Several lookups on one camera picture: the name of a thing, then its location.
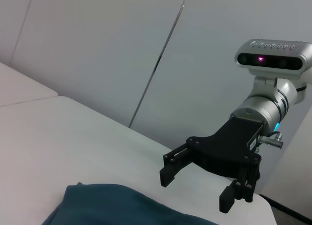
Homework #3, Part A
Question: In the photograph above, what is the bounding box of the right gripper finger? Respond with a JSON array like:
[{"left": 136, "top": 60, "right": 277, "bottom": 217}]
[
  {"left": 159, "top": 143, "right": 196, "bottom": 188},
  {"left": 218, "top": 159, "right": 261, "bottom": 214}
]

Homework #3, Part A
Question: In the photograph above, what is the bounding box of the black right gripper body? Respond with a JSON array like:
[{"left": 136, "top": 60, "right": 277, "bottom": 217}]
[{"left": 185, "top": 116, "right": 264, "bottom": 181}]

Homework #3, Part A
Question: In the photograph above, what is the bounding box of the teal blue printed t-shirt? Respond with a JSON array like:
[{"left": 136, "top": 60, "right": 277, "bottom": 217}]
[{"left": 41, "top": 182, "right": 220, "bottom": 225}]

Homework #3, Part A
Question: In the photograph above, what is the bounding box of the right gripper cable with plug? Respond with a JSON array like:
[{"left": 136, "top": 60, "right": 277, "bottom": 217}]
[{"left": 257, "top": 130, "right": 284, "bottom": 149}]

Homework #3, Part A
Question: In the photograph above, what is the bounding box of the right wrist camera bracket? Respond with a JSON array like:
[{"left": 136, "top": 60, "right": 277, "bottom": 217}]
[{"left": 249, "top": 75, "right": 279, "bottom": 97}]

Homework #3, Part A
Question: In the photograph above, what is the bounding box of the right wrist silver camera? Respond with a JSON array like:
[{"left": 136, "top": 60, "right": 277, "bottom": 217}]
[{"left": 234, "top": 38, "right": 312, "bottom": 81}]

